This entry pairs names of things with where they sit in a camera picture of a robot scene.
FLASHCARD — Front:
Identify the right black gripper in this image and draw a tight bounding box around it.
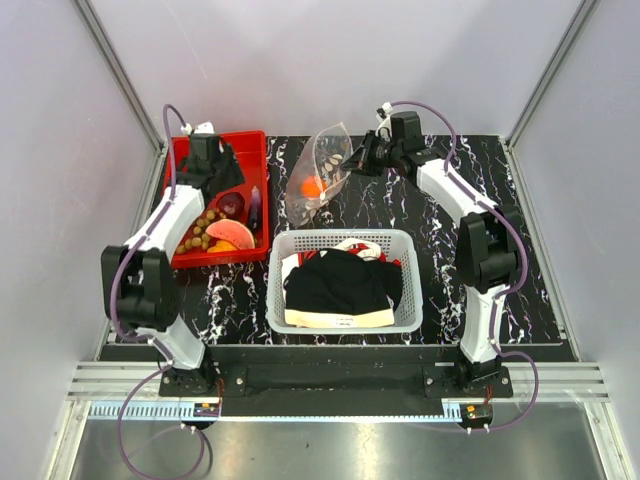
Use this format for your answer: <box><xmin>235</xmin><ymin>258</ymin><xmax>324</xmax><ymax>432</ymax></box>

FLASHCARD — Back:
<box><xmin>339</xmin><ymin>131</ymin><xmax>401</xmax><ymax>179</ymax></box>

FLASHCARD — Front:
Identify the dark red fake fruit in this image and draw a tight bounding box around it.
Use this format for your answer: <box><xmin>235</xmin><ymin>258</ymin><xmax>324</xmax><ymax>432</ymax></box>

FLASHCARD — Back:
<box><xmin>217</xmin><ymin>192</ymin><xmax>245</xmax><ymax>218</ymax></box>

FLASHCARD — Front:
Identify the clear zip top bag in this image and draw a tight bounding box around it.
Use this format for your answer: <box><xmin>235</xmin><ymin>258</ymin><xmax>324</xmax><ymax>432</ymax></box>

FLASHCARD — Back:
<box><xmin>285</xmin><ymin>122</ymin><xmax>354</xmax><ymax>228</ymax></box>

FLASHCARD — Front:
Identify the orange fake fruit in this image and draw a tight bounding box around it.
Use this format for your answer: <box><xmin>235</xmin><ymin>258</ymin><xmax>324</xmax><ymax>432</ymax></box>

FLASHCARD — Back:
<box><xmin>300</xmin><ymin>175</ymin><xmax>327</xmax><ymax>198</ymax></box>

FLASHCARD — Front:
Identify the red watermelon slice toy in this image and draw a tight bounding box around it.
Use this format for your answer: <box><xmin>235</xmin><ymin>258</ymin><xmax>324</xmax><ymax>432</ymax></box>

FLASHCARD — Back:
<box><xmin>205</xmin><ymin>219</ymin><xmax>256</xmax><ymax>250</ymax></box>

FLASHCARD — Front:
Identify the yellow fake food pile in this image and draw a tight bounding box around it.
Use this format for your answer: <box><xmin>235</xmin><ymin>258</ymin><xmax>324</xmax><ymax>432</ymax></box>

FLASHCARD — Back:
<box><xmin>207</xmin><ymin>240</ymin><xmax>238</xmax><ymax>253</ymax></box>

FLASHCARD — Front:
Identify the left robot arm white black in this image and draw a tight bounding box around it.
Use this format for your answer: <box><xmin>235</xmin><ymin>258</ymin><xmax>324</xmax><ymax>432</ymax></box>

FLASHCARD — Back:
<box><xmin>100</xmin><ymin>133</ymin><xmax>245</xmax><ymax>396</ymax></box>

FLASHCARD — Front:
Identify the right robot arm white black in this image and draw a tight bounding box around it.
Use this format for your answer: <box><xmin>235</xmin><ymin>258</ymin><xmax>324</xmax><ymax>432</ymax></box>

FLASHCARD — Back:
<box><xmin>342</xmin><ymin>102</ymin><xmax>528</xmax><ymax>397</ymax></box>

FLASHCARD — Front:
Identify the purple fake eggplant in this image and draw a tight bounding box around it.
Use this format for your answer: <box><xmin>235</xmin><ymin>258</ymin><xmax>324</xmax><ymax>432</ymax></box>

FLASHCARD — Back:
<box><xmin>247</xmin><ymin>186</ymin><xmax>263</xmax><ymax>233</ymax></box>

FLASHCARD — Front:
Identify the red plastic bin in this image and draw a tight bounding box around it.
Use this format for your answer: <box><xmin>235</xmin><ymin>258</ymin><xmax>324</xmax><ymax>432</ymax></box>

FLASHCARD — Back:
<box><xmin>171</xmin><ymin>131</ymin><xmax>272</xmax><ymax>269</ymax></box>

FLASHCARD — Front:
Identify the red white cloth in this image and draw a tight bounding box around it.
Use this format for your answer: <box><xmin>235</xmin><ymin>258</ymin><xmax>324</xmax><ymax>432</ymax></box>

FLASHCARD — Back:
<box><xmin>287</xmin><ymin>237</ymin><xmax>402</xmax><ymax>266</ymax></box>

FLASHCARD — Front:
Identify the white perforated plastic basket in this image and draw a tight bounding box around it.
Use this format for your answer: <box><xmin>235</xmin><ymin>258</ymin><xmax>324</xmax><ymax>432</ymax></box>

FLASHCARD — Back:
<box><xmin>266</xmin><ymin>229</ymin><xmax>423</xmax><ymax>335</ymax></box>

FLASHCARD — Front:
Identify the black cloth in basket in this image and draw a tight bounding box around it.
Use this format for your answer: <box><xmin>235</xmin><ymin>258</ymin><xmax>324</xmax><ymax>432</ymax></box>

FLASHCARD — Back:
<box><xmin>281</xmin><ymin>248</ymin><xmax>403</xmax><ymax>315</ymax></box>

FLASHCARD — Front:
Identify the beige cloth with label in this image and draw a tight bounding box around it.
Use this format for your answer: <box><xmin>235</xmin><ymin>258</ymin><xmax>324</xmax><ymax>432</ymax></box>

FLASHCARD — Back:
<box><xmin>284</xmin><ymin>308</ymin><xmax>395</xmax><ymax>329</ymax></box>

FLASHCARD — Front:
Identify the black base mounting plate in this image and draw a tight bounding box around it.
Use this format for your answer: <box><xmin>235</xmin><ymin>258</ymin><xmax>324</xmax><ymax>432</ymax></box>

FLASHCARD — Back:
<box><xmin>159</xmin><ymin>346</ymin><xmax>514</xmax><ymax>417</ymax></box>

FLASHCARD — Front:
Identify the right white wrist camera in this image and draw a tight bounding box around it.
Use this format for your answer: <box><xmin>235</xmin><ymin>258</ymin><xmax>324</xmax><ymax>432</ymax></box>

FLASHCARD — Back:
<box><xmin>375</xmin><ymin>102</ymin><xmax>393</xmax><ymax>141</ymax></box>

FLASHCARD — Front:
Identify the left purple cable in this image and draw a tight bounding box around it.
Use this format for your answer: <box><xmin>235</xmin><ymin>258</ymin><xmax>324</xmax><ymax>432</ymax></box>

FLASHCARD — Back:
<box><xmin>108</xmin><ymin>103</ymin><xmax>216</xmax><ymax>474</ymax></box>

